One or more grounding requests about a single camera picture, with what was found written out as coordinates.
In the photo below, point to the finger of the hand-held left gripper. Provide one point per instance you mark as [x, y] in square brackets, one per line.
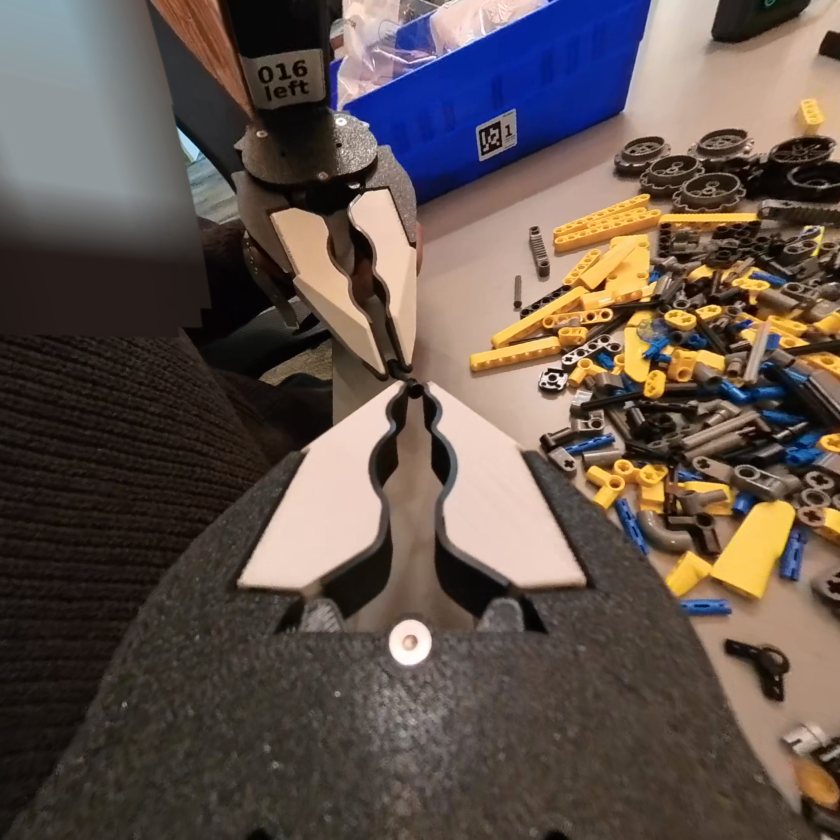
[397, 262]
[308, 262]

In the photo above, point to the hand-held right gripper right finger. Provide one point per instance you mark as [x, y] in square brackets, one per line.
[512, 518]

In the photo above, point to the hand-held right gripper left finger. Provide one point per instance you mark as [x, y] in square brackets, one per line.
[315, 518]

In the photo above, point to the pile of mixed building pieces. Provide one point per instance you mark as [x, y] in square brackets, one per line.
[689, 361]

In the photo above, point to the pile of black red pins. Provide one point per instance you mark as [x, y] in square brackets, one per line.
[814, 774]

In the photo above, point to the person's left forearm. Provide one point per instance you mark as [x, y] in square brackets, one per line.
[223, 275]

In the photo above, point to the person's left hand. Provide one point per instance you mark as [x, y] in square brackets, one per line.
[419, 249]

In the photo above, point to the silver wristband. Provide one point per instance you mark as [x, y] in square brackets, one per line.
[253, 262]

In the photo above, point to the dark grey short axle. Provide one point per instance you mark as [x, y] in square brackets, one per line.
[517, 292]

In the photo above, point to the grey toothed rack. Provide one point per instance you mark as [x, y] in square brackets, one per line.
[538, 253]

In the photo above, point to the clear plastic bag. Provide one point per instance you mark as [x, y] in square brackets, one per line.
[426, 46]

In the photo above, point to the blue connector pin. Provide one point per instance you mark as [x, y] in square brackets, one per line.
[705, 606]

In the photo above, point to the person's dark knit sweater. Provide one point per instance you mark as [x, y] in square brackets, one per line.
[98, 525]

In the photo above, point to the blue storage bin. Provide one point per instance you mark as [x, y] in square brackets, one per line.
[525, 85]

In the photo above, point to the group of dark toy wheels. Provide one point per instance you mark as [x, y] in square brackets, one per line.
[709, 177]

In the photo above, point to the black charging case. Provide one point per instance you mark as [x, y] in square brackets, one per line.
[754, 19]

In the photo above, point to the small yellow beam piece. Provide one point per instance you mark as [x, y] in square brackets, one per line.
[810, 117]

